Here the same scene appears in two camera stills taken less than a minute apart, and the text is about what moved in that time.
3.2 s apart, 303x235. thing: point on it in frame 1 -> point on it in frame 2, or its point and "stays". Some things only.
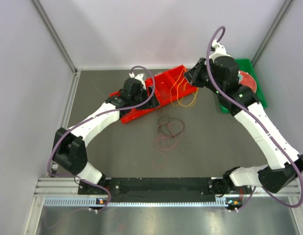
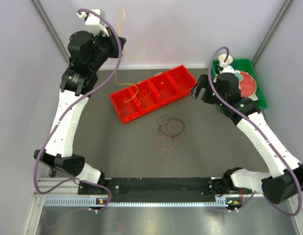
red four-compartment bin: x=169 y=87 stays
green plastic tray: x=245 y=65 stays
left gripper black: x=152 y=103 -> x=112 y=40
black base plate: x=187 y=189 stays
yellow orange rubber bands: x=195 y=100 -> x=129 y=55
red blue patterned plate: x=245 y=79 stays
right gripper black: x=193 y=75 -> x=204 y=82
